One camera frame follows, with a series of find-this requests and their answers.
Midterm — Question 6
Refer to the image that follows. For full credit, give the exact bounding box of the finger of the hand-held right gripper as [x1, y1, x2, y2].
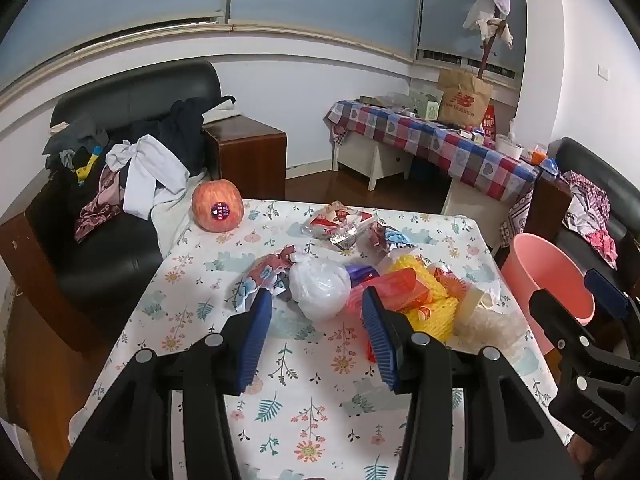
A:
[584, 268, 640, 356]
[529, 287, 640, 377]

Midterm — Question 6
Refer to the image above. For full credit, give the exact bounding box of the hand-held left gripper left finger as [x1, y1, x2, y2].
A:
[57, 287, 274, 480]

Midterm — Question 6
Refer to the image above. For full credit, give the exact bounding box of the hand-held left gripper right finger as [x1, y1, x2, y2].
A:
[361, 286, 583, 480]

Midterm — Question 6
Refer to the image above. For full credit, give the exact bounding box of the pink plastic bucket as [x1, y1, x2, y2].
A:
[500, 233, 597, 356]

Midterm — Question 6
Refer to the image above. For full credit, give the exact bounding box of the red pink packet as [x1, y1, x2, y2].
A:
[350, 267, 418, 316]

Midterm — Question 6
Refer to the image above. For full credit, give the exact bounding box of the purple wrapper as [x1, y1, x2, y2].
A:
[347, 265, 381, 288]

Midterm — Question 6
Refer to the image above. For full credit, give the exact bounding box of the yellow foam fruit net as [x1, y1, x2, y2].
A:
[385, 254, 461, 336]

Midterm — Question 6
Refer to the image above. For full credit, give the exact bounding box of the white plastic bag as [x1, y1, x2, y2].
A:
[289, 255, 353, 322]

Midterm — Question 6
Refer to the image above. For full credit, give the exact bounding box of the beige paper piece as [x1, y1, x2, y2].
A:
[457, 287, 488, 326]

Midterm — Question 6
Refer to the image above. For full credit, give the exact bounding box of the orange white plastic wrapper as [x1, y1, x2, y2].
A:
[430, 262, 501, 311]

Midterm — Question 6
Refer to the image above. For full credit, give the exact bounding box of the silver foil wrapper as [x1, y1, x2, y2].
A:
[328, 225, 371, 252]

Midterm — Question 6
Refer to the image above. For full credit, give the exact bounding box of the red snack packet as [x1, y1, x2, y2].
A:
[302, 201, 376, 241]

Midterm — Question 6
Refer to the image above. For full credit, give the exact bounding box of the pink floral garment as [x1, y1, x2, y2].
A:
[585, 230, 618, 268]

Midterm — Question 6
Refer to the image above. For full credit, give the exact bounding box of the plaid pink garment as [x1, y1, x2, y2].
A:
[562, 171, 612, 233]

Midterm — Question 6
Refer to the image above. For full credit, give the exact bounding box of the wooden armrest cabinet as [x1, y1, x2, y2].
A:
[202, 115, 287, 202]
[0, 207, 116, 353]
[525, 172, 573, 242]

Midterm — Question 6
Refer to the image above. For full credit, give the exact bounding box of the black leather armchair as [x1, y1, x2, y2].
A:
[547, 136, 640, 291]
[25, 59, 223, 338]

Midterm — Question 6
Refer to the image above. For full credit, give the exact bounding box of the red apple with sticker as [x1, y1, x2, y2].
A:
[191, 179, 245, 233]

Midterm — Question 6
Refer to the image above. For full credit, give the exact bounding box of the cream cloth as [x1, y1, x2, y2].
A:
[150, 170, 211, 256]

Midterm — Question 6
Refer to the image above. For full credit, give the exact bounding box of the white plastic tub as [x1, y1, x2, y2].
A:
[495, 136, 525, 160]

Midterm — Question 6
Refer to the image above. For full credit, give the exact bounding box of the white wooden table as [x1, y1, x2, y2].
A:
[332, 132, 511, 251]

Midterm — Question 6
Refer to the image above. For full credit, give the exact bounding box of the checked tablecloth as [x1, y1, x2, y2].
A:
[327, 99, 541, 202]

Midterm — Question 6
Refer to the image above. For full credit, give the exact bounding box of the pink patterned garment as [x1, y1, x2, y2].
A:
[75, 165, 126, 243]

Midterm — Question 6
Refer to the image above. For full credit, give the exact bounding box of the black garment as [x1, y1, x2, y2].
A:
[157, 96, 236, 186]

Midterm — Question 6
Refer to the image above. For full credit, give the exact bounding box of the clear plastic packaging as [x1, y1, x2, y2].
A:
[360, 92, 411, 111]

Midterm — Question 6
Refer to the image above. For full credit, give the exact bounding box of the green cardboard box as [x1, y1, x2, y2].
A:
[407, 89, 441, 121]

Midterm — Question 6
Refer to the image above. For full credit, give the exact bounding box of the brown paper bag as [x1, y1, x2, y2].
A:
[437, 67, 493, 128]

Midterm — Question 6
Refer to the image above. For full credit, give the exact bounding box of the yellow blue sock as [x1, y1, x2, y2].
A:
[72, 147, 106, 186]

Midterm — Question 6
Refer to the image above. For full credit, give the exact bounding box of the dark red coat rack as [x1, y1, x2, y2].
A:
[477, 0, 506, 81]

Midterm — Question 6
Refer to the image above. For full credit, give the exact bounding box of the grey garment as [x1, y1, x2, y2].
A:
[42, 120, 108, 168]

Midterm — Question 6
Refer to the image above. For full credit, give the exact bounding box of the white hanging garment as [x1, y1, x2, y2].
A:
[462, 0, 516, 51]

